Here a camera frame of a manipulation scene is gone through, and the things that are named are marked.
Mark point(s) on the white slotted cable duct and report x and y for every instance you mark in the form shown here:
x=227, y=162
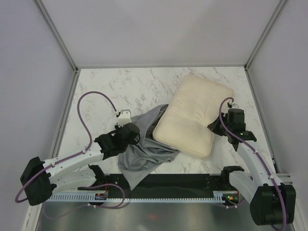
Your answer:
x=94, y=197

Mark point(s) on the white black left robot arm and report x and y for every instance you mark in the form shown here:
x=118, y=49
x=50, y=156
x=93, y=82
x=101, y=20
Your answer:
x=43, y=178

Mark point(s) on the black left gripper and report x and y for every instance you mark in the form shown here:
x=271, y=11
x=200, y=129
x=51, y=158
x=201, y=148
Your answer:
x=117, y=128

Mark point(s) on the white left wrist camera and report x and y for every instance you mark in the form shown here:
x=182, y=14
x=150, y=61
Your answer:
x=123, y=117

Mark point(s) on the aluminium left corner post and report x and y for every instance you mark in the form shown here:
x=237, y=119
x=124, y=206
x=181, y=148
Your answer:
x=52, y=27

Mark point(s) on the aluminium right side rail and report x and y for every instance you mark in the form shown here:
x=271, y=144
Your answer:
x=261, y=117

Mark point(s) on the aluminium right corner post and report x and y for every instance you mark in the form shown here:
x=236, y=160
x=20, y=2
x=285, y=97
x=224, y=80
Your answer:
x=277, y=11

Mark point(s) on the beige pillow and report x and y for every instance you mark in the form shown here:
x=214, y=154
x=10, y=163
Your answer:
x=194, y=106

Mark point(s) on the aluminium corner post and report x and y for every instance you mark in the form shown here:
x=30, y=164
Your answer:
x=52, y=27
x=277, y=11

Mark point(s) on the aluminium left side rail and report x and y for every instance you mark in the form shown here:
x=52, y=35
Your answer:
x=62, y=124

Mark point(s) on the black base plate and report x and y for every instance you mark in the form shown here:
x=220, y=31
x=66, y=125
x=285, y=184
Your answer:
x=172, y=185

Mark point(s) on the metal front panel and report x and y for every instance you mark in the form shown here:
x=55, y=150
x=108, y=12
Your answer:
x=147, y=217

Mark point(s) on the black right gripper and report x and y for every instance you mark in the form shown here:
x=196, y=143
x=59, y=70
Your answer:
x=214, y=127

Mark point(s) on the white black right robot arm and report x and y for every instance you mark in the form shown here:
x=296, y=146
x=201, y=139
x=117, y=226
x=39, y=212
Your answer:
x=271, y=201

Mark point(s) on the grey pillowcase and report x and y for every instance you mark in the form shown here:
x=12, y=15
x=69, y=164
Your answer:
x=139, y=160

